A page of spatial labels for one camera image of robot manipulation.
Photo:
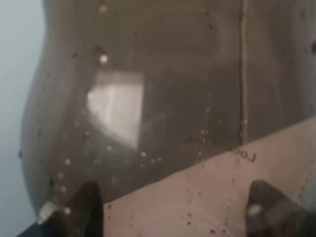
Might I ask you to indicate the clear brown plastic bottle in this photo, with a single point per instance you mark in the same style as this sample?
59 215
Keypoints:
173 108

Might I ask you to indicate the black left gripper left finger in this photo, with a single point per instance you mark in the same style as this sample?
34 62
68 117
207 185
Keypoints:
82 215

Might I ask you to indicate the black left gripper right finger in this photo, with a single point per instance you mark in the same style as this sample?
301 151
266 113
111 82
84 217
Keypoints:
270 213

